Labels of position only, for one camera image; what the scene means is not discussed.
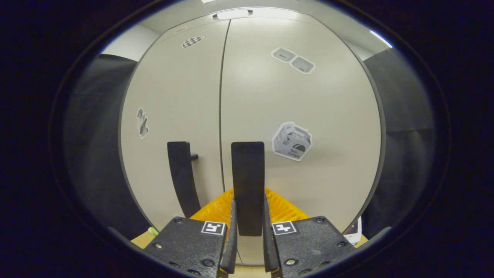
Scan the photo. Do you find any stack of books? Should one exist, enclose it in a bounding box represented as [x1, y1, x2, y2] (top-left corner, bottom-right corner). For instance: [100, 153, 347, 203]
[343, 216, 363, 246]

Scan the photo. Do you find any grey cabinet drawer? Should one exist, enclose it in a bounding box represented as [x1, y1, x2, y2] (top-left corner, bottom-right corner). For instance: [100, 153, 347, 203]
[154, 6, 340, 43]

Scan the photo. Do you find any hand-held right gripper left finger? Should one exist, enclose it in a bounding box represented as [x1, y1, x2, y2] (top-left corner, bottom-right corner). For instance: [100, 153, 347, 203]
[144, 188, 238, 278]

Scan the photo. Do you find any black backdrop cloth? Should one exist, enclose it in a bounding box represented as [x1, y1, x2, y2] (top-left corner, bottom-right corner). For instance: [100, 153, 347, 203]
[64, 54, 151, 240]
[361, 48, 436, 240]

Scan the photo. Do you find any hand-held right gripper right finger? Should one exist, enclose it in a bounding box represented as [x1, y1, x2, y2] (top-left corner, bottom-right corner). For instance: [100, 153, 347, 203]
[263, 187, 355, 278]

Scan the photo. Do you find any grey shoe cabinet door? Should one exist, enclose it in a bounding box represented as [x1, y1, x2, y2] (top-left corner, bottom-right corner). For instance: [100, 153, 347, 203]
[120, 19, 231, 232]
[219, 15, 386, 267]

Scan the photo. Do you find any black door handle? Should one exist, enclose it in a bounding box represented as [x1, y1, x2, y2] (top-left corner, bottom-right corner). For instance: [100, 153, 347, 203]
[167, 141, 202, 219]
[231, 141, 266, 237]

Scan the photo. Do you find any grey double-door shoe cabinet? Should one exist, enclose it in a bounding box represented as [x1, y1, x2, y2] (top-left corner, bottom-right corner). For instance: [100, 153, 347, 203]
[119, 6, 387, 268]

